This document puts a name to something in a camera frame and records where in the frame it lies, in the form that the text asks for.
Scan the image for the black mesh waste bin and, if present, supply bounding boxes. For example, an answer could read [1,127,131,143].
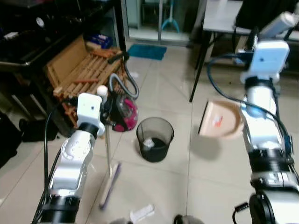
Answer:
[136,117,175,163]

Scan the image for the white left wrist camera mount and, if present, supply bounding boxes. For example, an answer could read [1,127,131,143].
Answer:
[76,93,105,136]

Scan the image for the magenta canister vacuum cleaner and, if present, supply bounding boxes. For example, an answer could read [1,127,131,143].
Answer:
[108,51,140,133]

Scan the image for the beige dustpan with grey handle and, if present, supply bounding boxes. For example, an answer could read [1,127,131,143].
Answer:
[198,11,298,140]

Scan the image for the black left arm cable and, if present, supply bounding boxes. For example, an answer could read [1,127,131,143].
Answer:
[33,96,79,224]

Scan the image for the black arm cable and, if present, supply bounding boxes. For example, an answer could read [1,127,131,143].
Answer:
[206,52,294,161]
[33,96,79,224]

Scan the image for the blue box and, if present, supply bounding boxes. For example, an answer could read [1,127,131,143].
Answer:
[85,33,113,50]

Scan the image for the blue floor mat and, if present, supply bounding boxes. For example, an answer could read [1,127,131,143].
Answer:
[127,43,168,61]

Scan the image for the grey right robot foot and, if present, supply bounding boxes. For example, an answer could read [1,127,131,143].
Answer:
[173,214,197,224]

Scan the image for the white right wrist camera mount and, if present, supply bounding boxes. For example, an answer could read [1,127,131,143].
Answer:
[241,40,291,85]

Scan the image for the grey table with black legs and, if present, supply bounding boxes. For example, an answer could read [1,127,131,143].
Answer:
[189,0,299,103]

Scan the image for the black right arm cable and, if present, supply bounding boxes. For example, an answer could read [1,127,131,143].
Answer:
[206,52,294,161]

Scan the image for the white paper scrap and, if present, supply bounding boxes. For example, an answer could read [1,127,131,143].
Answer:
[129,204,156,223]

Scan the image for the black desk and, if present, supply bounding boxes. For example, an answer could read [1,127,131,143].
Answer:
[0,0,128,136]

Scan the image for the crumpled white paper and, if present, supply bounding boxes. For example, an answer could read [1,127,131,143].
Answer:
[143,138,156,149]

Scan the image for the broom with purple bristles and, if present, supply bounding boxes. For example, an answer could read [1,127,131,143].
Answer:
[96,85,122,210]

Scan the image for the black bag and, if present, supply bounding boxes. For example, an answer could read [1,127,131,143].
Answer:
[0,111,25,169]

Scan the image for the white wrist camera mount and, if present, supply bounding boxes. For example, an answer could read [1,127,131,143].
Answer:
[76,93,105,136]
[241,40,291,85]

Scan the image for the wooden slatted rack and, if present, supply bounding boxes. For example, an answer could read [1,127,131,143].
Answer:
[45,35,128,127]

